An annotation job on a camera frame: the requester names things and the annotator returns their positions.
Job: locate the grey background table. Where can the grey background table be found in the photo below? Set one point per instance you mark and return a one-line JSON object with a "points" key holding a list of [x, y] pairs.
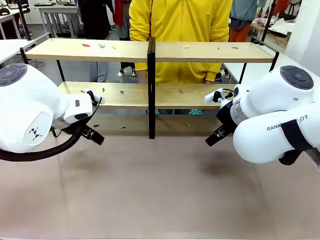
{"points": [[60, 8]]}

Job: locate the yellow sleeved left forearm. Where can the yellow sleeved left forearm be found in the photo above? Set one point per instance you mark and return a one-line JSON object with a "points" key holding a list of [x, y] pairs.
{"points": [[212, 72]]}

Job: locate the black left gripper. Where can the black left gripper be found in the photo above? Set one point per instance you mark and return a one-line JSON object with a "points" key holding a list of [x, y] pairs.
{"points": [[67, 128]]}

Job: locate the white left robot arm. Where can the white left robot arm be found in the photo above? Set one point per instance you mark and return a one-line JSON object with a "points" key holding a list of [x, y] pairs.
{"points": [[25, 112]]}

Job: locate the wooden background table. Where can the wooden background table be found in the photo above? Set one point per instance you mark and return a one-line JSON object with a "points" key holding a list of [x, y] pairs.
{"points": [[275, 37]]}

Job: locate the person in yellow hoodie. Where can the person in yellow hoodie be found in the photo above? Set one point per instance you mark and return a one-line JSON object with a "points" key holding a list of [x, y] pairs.
{"points": [[180, 20]]}

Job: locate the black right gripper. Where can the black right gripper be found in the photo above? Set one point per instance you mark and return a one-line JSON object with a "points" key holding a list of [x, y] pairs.
{"points": [[226, 117]]}

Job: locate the white background table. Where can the white background table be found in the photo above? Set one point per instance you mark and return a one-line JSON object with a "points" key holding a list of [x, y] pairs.
{"points": [[7, 17]]}

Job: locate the white side table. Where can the white side table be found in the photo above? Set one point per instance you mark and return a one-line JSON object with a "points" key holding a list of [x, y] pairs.
{"points": [[232, 72], [10, 47]]}

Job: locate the yellow sleeved right forearm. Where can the yellow sleeved right forearm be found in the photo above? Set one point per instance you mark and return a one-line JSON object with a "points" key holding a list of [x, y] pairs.
{"points": [[141, 67]]}

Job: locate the wooden shelf unit black frame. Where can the wooden shelf unit black frame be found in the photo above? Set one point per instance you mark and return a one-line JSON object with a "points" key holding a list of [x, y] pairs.
{"points": [[87, 53], [212, 53]]}

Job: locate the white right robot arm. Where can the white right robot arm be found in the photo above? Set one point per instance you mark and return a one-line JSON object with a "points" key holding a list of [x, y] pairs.
{"points": [[275, 100]]}

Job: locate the person in grey hoodie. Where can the person in grey hoodie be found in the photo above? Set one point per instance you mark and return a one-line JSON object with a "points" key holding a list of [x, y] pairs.
{"points": [[240, 10]]}

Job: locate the orange garment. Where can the orange garment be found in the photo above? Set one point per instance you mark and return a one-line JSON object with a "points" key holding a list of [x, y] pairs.
{"points": [[281, 6]]}

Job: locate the person's left hand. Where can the person's left hand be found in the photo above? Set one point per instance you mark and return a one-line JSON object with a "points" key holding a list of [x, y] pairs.
{"points": [[209, 81]]}

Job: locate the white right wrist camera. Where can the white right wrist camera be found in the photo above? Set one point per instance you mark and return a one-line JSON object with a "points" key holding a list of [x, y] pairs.
{"points": [[211, 96]]}

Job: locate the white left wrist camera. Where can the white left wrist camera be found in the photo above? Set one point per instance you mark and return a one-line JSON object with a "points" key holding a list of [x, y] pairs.
{"points": [[96, 94]]}

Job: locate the person in dark clothes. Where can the person in dark clothes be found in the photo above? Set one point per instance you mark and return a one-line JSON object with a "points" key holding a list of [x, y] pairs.
{"points": [[96, 20]]}

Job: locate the white bag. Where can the white bag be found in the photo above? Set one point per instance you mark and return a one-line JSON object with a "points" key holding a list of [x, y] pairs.
{"points": [[282, 25]]}

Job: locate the black metal stand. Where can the black metal stand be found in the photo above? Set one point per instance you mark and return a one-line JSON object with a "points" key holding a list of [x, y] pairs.
{"points": [[266, 25]]}

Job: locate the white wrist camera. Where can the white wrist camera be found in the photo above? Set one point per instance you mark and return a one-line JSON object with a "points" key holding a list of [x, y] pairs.
{"points": [[96, 94], [211, 96]]}

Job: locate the person's right hand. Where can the person's right hand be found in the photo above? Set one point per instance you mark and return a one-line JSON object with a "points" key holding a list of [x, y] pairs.
{"points": [[142, 77]]}

